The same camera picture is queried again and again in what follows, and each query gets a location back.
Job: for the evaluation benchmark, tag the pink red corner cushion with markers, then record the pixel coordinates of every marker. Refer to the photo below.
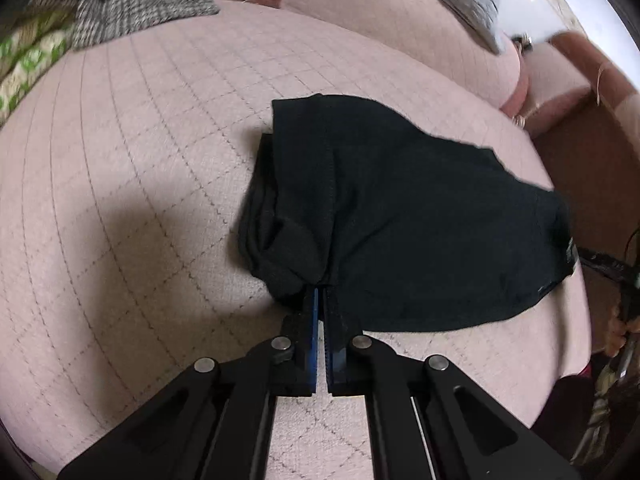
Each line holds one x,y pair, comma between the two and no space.
564,72

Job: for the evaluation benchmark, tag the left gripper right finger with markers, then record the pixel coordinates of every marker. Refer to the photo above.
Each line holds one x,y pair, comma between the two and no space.
428,419

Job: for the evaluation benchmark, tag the pink quilted mattress cover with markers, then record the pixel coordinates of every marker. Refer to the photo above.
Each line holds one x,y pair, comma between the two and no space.
122,173

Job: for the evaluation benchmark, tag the black pants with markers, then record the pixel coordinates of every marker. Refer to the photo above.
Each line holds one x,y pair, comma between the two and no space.
404,231

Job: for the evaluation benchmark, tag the pink bolster cushion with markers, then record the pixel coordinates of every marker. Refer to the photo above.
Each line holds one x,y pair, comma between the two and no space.
430,33

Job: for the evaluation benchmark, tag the small dark toy figure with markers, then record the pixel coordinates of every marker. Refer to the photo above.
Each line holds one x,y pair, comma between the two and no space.
523,43

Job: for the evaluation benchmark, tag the green patterned cloth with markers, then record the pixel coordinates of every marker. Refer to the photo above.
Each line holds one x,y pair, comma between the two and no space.
29,51

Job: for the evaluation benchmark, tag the person right hand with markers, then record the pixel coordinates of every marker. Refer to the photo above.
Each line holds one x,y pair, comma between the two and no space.
616,332

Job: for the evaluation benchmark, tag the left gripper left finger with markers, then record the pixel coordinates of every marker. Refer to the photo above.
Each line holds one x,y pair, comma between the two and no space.
214,420

